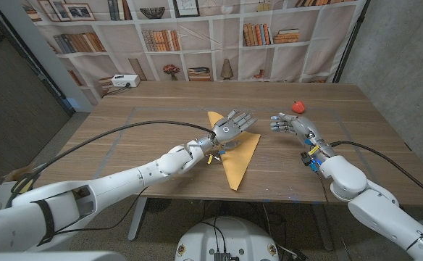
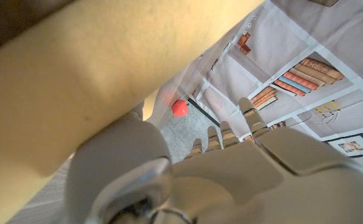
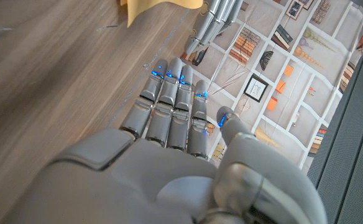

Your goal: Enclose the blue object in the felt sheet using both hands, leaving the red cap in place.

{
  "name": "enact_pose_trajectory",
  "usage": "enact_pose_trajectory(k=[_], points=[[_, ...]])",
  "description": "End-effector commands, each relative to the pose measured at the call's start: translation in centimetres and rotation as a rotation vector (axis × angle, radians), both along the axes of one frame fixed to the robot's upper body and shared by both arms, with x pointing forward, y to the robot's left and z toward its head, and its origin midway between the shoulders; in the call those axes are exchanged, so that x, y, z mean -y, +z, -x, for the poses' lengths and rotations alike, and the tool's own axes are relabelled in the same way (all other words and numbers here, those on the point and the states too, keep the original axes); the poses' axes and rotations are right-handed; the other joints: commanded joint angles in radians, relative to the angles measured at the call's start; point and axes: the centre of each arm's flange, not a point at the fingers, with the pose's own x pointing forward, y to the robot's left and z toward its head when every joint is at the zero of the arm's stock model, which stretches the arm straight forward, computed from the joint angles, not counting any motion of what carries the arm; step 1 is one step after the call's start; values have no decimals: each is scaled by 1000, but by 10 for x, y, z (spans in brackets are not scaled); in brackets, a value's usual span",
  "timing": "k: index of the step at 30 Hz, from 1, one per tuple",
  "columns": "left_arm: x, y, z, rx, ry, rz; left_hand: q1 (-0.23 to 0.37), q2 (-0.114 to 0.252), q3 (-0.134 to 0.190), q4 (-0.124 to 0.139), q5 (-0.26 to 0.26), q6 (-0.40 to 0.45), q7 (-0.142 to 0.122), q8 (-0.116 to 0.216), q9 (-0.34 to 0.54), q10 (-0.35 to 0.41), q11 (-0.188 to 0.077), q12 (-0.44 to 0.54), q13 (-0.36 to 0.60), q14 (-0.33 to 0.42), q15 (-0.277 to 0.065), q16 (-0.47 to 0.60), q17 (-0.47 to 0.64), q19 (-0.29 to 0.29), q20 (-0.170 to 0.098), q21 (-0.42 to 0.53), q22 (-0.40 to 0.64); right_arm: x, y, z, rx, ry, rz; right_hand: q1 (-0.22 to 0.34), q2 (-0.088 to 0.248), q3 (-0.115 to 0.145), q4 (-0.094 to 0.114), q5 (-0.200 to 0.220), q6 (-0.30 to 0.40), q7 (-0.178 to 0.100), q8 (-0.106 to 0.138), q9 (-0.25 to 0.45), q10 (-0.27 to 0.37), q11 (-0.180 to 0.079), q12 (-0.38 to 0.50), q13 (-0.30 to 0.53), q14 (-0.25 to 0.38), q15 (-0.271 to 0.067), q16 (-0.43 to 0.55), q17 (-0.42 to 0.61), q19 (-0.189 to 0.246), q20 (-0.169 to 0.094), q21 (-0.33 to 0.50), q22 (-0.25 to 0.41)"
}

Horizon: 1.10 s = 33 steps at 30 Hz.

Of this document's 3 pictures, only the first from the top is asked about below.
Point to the white power strip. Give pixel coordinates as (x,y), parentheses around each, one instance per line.
(125,80)

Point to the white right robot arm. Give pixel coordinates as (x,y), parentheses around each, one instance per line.
(378,214)

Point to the yellow paper envelope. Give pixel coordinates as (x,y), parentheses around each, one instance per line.
(238,163)

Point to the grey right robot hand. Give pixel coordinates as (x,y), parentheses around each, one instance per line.
(302,127)

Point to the brown cardboard piece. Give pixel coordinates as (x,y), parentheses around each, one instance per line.
(17,172)

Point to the yellow and black object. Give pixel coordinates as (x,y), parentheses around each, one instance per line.
(25,185)

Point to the dark round floor fixture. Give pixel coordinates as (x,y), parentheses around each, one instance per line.
(159,204)

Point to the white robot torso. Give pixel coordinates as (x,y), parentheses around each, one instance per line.
(247,235)

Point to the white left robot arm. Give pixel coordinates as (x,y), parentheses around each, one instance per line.
(124,181)

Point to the grey table leg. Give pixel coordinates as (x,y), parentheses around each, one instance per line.
(322,224)
(138,221)

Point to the red cap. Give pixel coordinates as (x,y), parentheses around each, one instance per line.
(298,107)

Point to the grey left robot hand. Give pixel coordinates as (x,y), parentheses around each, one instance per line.
(226,130)

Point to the black backdrop stand pole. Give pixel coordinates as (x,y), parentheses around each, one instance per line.
(353,40)

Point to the printed bookshelf backdrop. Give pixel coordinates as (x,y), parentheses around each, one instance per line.
(226,47)

